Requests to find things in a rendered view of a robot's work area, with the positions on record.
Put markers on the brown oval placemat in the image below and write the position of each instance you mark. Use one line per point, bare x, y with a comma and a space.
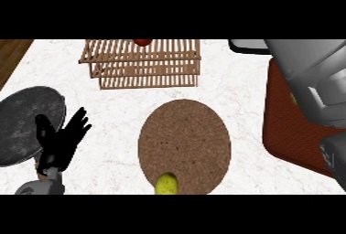
185, 137

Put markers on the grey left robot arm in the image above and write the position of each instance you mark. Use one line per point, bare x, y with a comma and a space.
44, 186

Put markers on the dark grey round pan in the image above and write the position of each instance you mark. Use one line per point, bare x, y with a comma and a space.
22, 122

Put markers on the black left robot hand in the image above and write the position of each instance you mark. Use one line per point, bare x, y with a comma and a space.
57, 143

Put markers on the red round fruit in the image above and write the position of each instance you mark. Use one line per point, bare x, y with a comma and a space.
142, 42

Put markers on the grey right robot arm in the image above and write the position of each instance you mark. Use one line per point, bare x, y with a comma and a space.
310, 76

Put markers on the small yellow-green item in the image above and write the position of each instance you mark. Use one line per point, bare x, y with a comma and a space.
292, 99

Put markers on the dark appliance with pale top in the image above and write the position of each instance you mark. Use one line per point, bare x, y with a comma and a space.
247, 45

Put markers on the red-brown cutting board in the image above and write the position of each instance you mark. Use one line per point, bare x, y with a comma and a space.
288, 137

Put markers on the wooden tiered shelf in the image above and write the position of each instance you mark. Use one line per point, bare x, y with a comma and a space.
143, 65

